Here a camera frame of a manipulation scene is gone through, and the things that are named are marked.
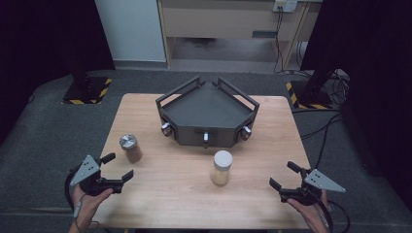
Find brown spice jar silver lid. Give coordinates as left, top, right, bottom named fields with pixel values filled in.
left=119, top=134, right=144, bottom=164

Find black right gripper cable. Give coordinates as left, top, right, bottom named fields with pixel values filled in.
left=319, top=197, right=352, bottom=233

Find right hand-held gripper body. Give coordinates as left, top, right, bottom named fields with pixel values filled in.
left=279, top=167, right=347, bottom=207

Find black stand with striped base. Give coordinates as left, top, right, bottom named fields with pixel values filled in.
left=61, top=48, right=114, bottom=106
left=285, top=57, right=344, bottom=111

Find beige spice jar white lid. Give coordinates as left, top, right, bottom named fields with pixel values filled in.
left=210, top=150, right=234, bottom=186

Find light wooden desk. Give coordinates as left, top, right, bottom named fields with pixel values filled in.
left=156, top=0, right=324, bottom=70

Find white wall socket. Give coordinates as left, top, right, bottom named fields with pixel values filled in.
left=272, top=0, right=298, bottom=14

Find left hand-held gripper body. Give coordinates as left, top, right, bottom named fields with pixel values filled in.
left=69, top=154, right=125, bottom=197

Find white panel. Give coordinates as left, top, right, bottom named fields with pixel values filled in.
left=93, top=0, right=167, bottom=63

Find black floor cables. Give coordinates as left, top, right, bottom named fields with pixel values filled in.
left=291, top=67, right=352, bottom=170

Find person's right hand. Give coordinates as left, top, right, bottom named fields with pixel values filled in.
left=286, top=189, right=330, bottom=227

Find dark curtain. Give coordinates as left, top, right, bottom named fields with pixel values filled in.
left=300, top=0, right=412, bottom=213
left=0, top=0, right=117, bottom=145

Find black corner rack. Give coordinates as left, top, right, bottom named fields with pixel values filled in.
left=154, top=76, right=261, bottom=150

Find black cable from socket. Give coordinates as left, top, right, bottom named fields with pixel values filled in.
left=273, top=11, right=287, bottom=74

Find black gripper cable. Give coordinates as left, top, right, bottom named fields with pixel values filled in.
left=63, top=164, right=82, bottom=212
left=319, top=197, right=352, bottom=233

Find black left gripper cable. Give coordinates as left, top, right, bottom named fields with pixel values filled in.
left=63, top=164, right=82, bottom=212

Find person's left hand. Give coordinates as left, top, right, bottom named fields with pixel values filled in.
left=71, top=183, right=115, bottom=225

